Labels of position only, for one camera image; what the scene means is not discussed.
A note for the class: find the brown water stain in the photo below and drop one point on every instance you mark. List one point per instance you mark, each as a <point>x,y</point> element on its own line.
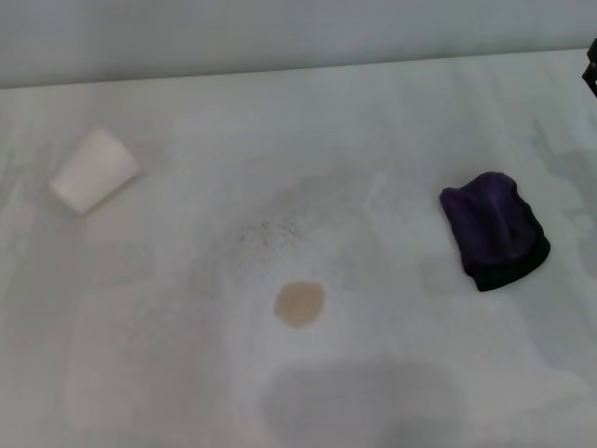
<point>299,304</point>

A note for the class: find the white paper cup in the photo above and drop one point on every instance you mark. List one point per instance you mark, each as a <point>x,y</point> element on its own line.
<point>95,172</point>

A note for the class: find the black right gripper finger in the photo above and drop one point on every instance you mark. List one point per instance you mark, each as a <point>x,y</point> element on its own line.
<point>592,70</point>

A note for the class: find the purple rag with black edge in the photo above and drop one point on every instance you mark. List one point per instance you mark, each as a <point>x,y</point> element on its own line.
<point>492,224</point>

